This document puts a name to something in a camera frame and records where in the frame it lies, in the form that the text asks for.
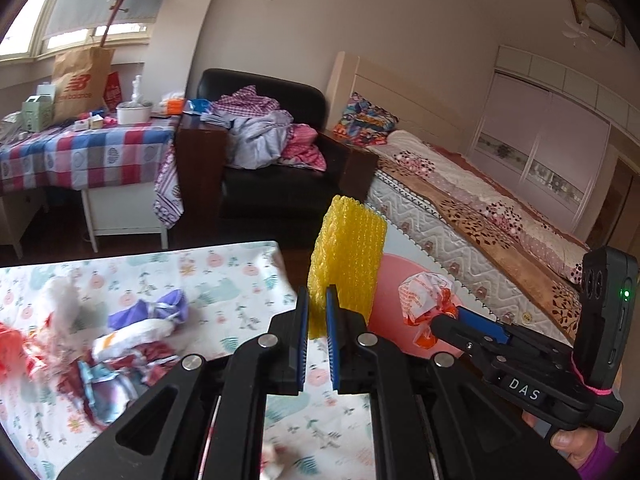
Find light blue wrapper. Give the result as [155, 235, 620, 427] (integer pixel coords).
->
[80, 360, 147, 427]

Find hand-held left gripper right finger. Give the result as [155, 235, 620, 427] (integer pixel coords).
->
[325, 285, 586, 480]

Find pink plastic basin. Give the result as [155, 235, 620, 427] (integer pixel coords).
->
[367, 252, 493, 361]

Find grey lavender garment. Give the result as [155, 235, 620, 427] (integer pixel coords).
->
[227, 109, 296, 170]

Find white round bowl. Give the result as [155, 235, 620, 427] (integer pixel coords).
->
[116, 100, 153, 126]

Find small white red boxes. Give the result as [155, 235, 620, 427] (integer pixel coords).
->
[75, 111, 118, 132]

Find brown paper shopping bag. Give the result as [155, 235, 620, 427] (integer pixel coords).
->
[50, 47, 116, 123]

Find yellow bubble wrap sheet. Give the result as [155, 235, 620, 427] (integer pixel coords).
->
[307, 194, 388, 341]

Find pink patterned garment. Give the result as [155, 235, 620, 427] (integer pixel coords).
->
[280, 124, 328, 172]

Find white ceiling fan light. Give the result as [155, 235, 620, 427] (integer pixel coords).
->
[562, 0, 627, 49]

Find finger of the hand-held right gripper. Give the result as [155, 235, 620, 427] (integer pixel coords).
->
[456, 307, 512, 347]
[431, 313, 483, 357]

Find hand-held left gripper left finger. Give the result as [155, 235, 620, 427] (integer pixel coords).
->
[55, 286, 311, 480]

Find dark wooden nightstand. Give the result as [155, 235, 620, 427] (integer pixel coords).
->
[340, 132, 380, 197]

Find black leather armchair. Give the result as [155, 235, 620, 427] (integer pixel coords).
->
[192, 67, 381, 221]

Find white sliding door wardrobe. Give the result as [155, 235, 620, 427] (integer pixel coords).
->
[465, 45, 640, 242]

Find floral brown pink quilt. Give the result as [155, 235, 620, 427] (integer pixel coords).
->
[370, 130, 592, 283]

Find person's right forearm purple sleeve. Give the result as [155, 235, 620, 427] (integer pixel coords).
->
[575, 432, 623, 480]

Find white fluffy tissue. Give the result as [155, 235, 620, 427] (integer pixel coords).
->
[42, 277, 85, 343]

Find small white pink scrap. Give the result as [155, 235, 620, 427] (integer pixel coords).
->
[259, 439, 302, 480]

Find orange white tissue pack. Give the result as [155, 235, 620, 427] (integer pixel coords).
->
[160, 92, 189, 116]

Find colourful cartoon pillow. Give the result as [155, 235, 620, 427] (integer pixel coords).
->
[332, 92, 401, 149]

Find cream bed headboard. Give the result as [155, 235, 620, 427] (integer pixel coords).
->
[325, 51, 481, 157]

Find clear red print plastic wrapper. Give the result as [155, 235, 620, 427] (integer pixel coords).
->
[0, 322, 51, 383]

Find purple and white wrapper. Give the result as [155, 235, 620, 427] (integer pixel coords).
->
[107, 287, 191, 333]

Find white table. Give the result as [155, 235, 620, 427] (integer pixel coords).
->
[0, 185, 172, 261]

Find pale green carton box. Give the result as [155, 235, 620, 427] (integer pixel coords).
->
[20, 82, 58, 133]

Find person's right hand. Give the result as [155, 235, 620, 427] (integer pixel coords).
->
[521, 410, 608, 467]

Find white orange blue wrapper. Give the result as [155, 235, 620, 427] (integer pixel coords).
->
[90, 317, 176, 361]

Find dark wooden cabinet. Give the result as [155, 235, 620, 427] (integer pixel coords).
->
[175, 112, 232, 235]

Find plaid red blue tablecloth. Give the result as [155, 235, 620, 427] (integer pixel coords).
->
[0, 115, 183, 225]

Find floral animal print tablecloth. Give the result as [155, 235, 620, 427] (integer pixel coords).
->
[0, 240, 381, 480]

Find pink checked shirt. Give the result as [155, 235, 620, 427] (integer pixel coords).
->
[212, 85, 281, 117]

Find bay window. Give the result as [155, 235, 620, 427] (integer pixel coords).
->
[0, 0, 166, 63]

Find small red bag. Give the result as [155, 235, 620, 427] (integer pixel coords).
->
[102, 71, 124, 111]

